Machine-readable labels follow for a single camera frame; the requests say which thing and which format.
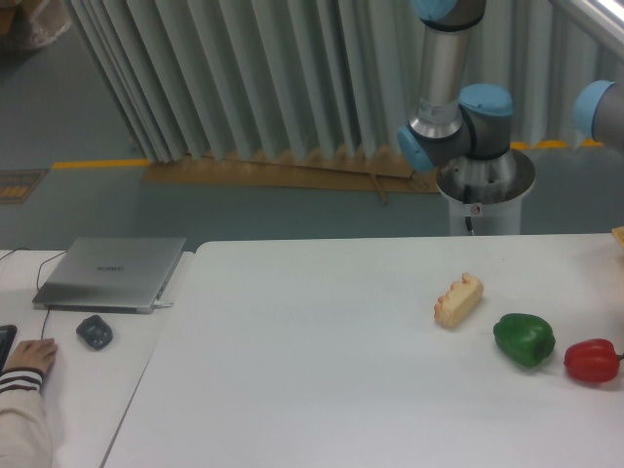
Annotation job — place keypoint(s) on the white laptop cable plug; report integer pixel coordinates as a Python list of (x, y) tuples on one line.
[(160, 304)]

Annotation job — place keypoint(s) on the striped cream sleeve forearm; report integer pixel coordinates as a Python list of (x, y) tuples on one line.
[(25, 435)]

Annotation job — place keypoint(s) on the person's hand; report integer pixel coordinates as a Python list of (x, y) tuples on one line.
[(36, 355)]

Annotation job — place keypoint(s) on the beige toy cake slice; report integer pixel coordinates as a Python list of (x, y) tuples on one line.
[(458, 301)]

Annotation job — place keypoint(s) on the brown cardboard sheet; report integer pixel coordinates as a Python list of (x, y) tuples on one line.
[(383, 173)]

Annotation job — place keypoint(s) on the silver closed laptop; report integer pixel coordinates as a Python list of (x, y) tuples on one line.
[(111, 274)]

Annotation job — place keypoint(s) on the black keyboard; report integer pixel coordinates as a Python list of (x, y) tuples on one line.
[(7, 336)]

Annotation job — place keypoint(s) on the pale green folding curtain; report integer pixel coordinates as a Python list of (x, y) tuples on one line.
[(221, 77)]

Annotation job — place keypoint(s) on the green bell pepper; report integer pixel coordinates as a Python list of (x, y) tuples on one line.
[(526, 339)]

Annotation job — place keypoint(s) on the red bell pepper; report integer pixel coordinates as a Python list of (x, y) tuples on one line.
[(592, 361)]

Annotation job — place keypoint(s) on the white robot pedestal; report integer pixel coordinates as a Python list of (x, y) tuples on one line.
[(480, 219)]

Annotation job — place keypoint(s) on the wooden basket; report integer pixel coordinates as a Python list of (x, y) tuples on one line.
[(618, 235)]

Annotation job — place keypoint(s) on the dark grey small tray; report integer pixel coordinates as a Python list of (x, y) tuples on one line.
[(95, 332)]

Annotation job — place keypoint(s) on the cardboard boxes in corner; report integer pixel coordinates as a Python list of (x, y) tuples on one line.
[(32, 25)]

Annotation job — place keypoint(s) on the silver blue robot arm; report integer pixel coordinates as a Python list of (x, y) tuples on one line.
[(441, 73)]

